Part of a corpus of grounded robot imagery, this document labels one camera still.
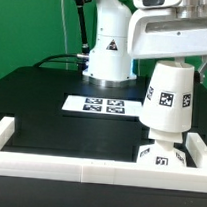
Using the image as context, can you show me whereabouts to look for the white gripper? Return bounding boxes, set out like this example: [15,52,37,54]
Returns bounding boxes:
[127,8,207,83]

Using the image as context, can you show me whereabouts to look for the white lamp shade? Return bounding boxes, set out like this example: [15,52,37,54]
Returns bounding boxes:
[139,60,194,133]

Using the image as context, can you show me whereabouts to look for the white lamp base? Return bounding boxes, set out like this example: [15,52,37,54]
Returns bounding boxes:
[137,128,187,168]

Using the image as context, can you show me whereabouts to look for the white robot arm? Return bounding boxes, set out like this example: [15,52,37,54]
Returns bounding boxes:
[82,0,207,87]

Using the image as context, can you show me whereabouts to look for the white marker sheet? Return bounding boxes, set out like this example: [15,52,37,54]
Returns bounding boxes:
[62,95,142,117]

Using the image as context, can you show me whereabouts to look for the white U-shaped fence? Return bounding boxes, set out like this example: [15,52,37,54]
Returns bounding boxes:
[0,117,207,193]

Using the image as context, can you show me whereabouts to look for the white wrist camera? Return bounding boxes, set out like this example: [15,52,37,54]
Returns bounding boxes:
[133,0,182,9]

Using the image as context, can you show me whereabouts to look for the black cable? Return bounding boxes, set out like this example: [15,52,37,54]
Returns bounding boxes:
[32,51,91,73]

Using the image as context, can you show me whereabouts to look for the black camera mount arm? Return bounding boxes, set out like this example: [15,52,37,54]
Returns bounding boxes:
[74,0,92,54]

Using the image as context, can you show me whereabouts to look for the white cable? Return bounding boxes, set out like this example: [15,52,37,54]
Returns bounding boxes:
[56,0,75,71]

